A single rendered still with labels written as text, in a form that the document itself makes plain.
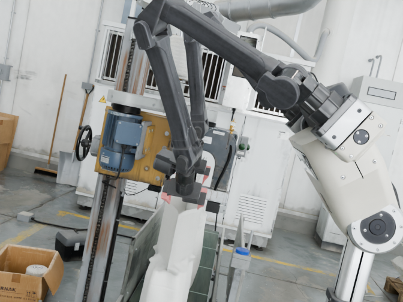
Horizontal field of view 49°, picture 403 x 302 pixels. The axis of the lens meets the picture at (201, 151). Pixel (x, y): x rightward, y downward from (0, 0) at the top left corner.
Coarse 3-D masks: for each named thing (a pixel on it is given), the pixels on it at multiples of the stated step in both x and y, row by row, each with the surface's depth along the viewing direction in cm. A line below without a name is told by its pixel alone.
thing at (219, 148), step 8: (224, 128) 224; (208, 136) 198; (216, 136) 198; (224, 136) 198; (232, 136) 198; (208, 144) 199; (216, 144) 198; (224, 144) 198; (232, 144) 198; (216, 152) 199; (224, 152) 198; (232, 152) 198; (216, 160) 199; (224, 160) 199; (232, 160) 198; (216, 168) 199; (216, 176) 200; (224, 176) 199; (224, 184) 200
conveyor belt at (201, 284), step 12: (204, 240) 351; (216, 240) 358; (204, 252) 323; (204, 264) 298; (144, 276) 258; (204, 276) 278; (192, 288) 256; (204, 288) 259; (132, 300) 226; (192, 300) 240; (204, 300) 244
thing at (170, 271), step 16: (176, 208) 187; (192, 208) 188; (176, 224) 151; (192, 224) 165; (160, 240) 168; (176, 240) 157; (192, 240) 169; (160, 256) 165; (176, 256) 160; (192, 256) 172; (160, 272) 160; (176, 272) 157; (144, 288) 164; (160, 288) 158; (176, 288) 158
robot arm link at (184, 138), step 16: (144, 32) 108; (160, 32) 116; (144, 48) 111; (160, 48) 112; (160, 64) 115; (160, 80) 117; (176, 80) 118; (160, 96) 120; (176, 96) 118; (176, 112) 120; (176, 128) 123; (192, 128) 125; (176, 144) 125; (192, 144) 125; (192, 160) 125
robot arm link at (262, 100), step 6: (210, 12) 157; (210, 18) 157; (216, 18) 159; (240, 72) 162; (246, 78) 161; (252, 84) 161; (258, 90) 158; (258, 96) 159; (264, 96) 158; (264, 102) 159
